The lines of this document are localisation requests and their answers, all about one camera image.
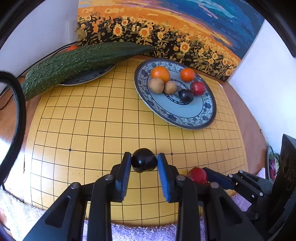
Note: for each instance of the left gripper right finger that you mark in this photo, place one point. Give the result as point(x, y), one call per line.
point(224, 220)

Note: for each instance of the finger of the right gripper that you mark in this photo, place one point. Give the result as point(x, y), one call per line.
point(224, 181)

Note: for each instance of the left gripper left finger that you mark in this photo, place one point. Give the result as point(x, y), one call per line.
point(64, 220)

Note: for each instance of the dark purple plum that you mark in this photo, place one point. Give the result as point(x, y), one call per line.
point(186, 96)
point(143, 159)

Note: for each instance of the small orange tangerine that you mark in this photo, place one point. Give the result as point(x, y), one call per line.
point(187, 75)

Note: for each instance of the large orange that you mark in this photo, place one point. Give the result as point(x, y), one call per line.
point(162, 73)

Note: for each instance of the purple fluffy towel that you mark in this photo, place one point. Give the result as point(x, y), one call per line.
point(21, 217)

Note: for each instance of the plate with vegetables at right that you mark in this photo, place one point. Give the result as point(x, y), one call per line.
point(272, 164)

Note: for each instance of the yellow go board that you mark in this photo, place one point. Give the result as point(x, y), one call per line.
point(79, 133)

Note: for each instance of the blue white porcelain plate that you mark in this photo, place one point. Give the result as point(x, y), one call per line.
point(198, 114)

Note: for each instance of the dark plate under cucumber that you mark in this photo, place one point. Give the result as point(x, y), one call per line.
point(87, 77)

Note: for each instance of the sunflower field painting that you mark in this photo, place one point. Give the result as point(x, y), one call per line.
point(210, 36)

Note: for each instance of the large green bumpy cucumber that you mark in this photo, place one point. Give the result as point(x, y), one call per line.
point(57, 69)

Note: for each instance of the orange fruit behind cucumber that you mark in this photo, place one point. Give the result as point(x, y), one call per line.
point(71, 48)

